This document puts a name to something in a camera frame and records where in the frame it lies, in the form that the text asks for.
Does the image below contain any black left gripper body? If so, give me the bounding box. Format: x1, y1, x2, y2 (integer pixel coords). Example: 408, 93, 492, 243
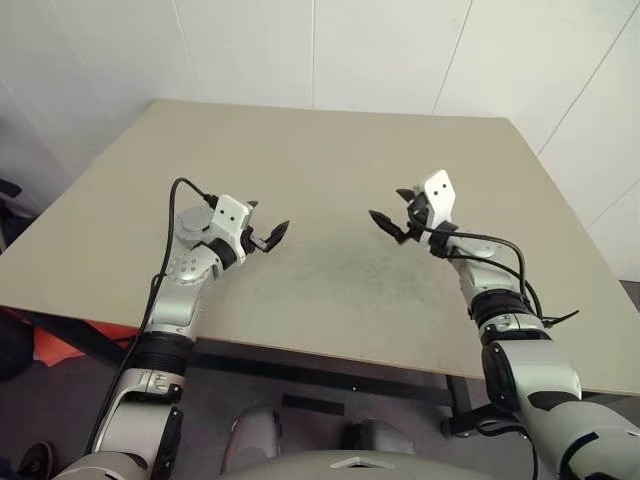
242, 224, 269, 255

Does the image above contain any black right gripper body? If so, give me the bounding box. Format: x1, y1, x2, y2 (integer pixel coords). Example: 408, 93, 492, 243
404, 192, 431, 242

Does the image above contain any black floor strip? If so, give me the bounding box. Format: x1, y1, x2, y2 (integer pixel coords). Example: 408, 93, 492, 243
281, 393, 345, 417

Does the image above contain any black zip tie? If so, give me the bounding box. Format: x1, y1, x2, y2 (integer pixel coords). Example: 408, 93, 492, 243
542, 309, 580, 327

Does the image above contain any dark grey rounded shape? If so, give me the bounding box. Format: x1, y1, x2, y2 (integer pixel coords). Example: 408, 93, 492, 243
222, 405, 284, 466

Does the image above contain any orange object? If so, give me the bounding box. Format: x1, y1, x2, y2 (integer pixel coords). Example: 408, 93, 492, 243
32, 319, 136, 369

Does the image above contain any grey robot torso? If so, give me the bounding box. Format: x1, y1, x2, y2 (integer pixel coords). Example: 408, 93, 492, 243
219, 449, 501, 480

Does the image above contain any black and silver trolley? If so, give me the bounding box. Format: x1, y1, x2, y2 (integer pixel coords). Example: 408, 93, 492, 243
0, 177, 39, 251

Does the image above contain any black tyre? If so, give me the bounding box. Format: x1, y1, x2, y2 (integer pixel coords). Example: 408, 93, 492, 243
0, 319, 36, 384

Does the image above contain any dark round floor object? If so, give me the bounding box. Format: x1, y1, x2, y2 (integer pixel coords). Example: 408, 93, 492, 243
19, 441, 56, 474

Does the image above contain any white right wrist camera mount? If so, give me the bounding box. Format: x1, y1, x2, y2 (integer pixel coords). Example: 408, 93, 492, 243
417, 169, 459, 246

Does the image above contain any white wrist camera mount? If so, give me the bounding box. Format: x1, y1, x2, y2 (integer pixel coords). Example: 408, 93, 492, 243
417, 169, 459, 246
209, 194, 254, 266

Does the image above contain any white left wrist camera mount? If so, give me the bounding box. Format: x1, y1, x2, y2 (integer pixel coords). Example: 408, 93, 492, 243
209, 194, 254, 266

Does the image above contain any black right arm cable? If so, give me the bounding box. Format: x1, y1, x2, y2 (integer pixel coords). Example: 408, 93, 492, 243
409, 219, 549, 326

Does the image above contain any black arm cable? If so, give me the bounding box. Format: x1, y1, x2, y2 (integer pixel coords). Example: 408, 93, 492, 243
84, 177, 220, 454
409, 219, 549, 326

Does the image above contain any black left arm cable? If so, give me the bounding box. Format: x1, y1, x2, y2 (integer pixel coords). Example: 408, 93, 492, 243
84, 177, 220, 454

